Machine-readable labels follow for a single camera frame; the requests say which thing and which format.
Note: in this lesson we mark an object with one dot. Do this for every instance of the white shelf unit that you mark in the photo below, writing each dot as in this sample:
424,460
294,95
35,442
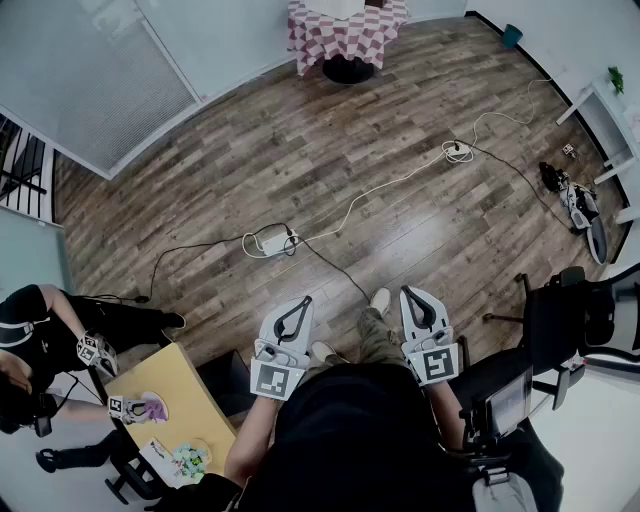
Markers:
607,115

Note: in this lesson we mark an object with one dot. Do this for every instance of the person's khaki trousers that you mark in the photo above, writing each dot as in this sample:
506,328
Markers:
375,340

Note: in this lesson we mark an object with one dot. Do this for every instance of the yellow wooden desk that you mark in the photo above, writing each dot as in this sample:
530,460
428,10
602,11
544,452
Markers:
175,380

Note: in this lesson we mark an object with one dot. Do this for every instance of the white power strip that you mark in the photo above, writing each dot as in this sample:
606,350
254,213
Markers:
272,245
460,149

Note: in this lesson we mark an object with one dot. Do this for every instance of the teal waste bin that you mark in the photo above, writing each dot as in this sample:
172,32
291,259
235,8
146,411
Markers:
511,36

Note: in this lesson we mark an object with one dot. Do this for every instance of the person's beige shoe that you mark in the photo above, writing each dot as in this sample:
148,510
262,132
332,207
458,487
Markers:
381,300
325,350

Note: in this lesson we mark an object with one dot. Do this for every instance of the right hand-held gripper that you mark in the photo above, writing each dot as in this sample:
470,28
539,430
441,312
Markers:
435,365

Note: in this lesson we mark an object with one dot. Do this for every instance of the person's left beige shoe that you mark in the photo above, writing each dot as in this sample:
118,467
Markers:
325,350

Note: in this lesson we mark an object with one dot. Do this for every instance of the black round table base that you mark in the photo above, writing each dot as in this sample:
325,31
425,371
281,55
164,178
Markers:
347,70

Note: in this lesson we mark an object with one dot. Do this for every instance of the purple pink toy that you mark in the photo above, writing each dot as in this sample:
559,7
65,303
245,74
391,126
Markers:
156,407

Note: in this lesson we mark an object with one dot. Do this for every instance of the person's right forearm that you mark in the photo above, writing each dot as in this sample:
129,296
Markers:
445,415

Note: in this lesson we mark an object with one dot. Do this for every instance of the black metal railing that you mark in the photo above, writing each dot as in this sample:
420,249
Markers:
22,170

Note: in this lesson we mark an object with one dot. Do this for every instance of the person's left forearm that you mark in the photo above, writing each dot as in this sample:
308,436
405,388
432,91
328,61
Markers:
250,440

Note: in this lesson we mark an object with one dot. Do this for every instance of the unused white gripper device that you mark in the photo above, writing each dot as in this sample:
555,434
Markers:
582,210

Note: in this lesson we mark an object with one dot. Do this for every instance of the person's right beige shoe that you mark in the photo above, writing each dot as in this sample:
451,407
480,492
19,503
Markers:
381,300

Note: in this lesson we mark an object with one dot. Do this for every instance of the round table with checkered cloth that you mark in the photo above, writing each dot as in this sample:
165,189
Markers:
345,40

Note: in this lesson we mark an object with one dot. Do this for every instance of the white printed booklet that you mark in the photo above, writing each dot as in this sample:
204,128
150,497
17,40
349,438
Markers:
157,452

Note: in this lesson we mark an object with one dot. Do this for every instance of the black desk base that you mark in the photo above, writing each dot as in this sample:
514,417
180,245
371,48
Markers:
225,385

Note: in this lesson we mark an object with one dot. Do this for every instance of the green potted plant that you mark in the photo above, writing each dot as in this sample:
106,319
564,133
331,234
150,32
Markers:
616,79

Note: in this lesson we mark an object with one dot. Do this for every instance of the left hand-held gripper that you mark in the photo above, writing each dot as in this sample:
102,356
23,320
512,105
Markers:
272,377

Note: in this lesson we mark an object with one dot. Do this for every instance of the person's black shirt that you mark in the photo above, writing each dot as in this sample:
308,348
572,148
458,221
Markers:
360,440

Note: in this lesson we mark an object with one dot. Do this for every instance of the green toy cluster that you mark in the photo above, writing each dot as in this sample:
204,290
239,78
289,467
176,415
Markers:
190,460

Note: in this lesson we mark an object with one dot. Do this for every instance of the black chest-mounted monitor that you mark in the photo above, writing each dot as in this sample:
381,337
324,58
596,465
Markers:
505,405

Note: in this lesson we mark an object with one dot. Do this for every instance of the small printed cube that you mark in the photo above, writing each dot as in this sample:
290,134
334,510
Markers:
568,150

